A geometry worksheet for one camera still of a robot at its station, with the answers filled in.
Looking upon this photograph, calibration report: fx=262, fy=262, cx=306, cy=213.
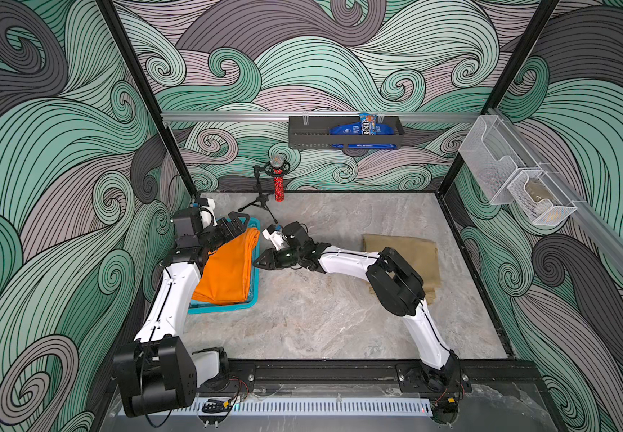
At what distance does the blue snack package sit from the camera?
2.99 feet

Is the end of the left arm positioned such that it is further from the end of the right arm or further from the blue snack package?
the blue snack package

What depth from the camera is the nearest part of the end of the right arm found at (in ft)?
2.41

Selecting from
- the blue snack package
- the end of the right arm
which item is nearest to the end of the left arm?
the end of the right arm

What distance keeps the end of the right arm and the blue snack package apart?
0.35 m
